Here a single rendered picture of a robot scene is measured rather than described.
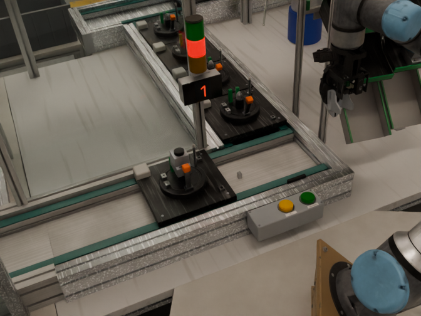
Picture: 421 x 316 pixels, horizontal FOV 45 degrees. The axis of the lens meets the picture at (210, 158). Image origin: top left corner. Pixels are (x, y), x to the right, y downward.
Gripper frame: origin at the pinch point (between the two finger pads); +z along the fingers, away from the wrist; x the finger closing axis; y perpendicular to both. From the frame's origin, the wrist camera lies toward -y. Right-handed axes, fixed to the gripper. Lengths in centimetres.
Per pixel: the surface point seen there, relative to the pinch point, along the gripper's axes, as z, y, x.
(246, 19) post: 35, -127, 38
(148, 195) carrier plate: 26, -19, -47
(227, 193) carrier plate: 26.1, -9.8, -26.2
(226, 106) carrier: 23, -46, -10
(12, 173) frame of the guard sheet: 15, -33, -81
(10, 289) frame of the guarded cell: 21, 2, -87
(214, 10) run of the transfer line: 31, -137, 25
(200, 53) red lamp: -8.9, -29.3, -24.0
